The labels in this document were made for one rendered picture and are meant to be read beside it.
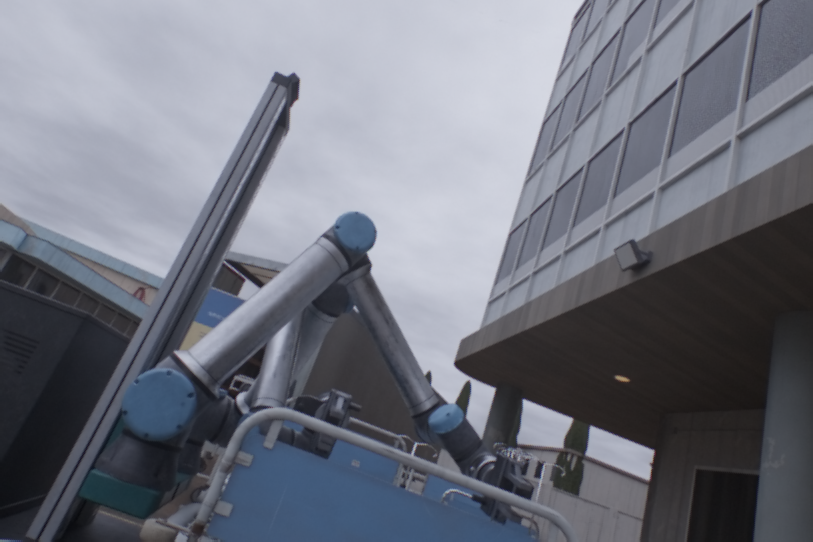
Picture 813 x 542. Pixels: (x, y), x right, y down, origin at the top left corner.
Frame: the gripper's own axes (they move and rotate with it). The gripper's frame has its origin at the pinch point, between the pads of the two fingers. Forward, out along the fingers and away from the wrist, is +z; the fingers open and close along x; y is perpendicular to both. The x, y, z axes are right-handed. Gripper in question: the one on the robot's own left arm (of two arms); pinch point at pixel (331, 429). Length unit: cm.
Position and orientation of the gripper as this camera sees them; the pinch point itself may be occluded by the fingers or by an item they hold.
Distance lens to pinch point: 118.9
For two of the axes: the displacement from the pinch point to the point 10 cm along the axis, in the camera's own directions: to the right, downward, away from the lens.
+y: 9.3, 3.7, 0.6
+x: -3.6, 9.2, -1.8
